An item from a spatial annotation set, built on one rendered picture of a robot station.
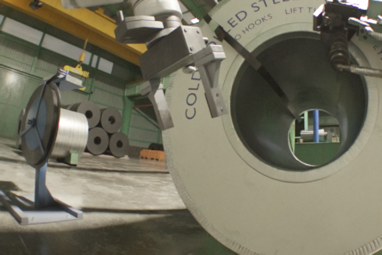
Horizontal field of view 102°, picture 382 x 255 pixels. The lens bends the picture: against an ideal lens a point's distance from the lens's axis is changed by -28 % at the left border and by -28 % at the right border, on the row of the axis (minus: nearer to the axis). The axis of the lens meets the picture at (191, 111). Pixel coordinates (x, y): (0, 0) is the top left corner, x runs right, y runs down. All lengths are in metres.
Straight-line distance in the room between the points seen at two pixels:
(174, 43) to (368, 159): 0.62
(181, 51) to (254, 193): 0.55
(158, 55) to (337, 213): 0.65
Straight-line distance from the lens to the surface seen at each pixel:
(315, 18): 0.67
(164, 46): 0.37
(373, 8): 0.71
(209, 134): 0.83
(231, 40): 0.88
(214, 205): 0.82
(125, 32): 0.35
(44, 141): 1.51
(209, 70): 0.32
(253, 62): 0.86
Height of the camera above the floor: 0.55
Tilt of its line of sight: 12 degrees up
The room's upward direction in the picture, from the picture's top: 5 degrees clockwise
